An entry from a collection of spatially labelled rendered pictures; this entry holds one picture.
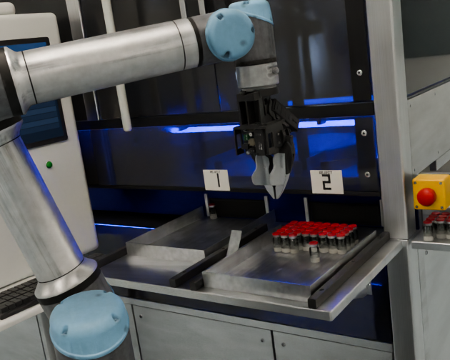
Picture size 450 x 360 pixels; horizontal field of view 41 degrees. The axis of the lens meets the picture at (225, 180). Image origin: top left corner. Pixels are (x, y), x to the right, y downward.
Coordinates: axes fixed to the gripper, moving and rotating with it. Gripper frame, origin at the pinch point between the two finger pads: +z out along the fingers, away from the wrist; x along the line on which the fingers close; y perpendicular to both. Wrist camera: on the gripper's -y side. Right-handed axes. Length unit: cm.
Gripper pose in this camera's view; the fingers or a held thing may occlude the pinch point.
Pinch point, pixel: (277, 191)
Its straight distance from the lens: 115.0
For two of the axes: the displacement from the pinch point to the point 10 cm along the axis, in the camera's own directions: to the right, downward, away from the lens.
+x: 8.2, 0.1, -5.8
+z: 1.3, 9.7, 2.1
